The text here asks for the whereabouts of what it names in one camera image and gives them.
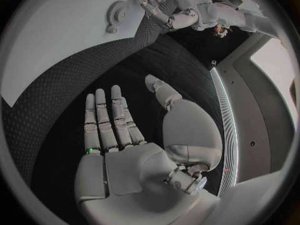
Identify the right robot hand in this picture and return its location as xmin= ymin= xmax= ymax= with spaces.
xmin=73 ymin=74 xmax=224 ymax=225

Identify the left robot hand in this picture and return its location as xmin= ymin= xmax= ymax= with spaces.
xmin=136 ymin=0 xmax=200 ymax=31

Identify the white task board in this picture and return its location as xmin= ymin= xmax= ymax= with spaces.
xmin=0 ymin=0 xmax=152 ymax=109

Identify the large gear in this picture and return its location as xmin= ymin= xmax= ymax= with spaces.
xmin=106 ymin=0 xmax=129 ymax=26

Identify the small gear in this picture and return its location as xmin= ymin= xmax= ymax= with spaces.
xmin=105 ymin=24 xmax=119 ymax=34

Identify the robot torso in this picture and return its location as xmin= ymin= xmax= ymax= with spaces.
xmin=208 ymin=35 xmax=298 ymax=199

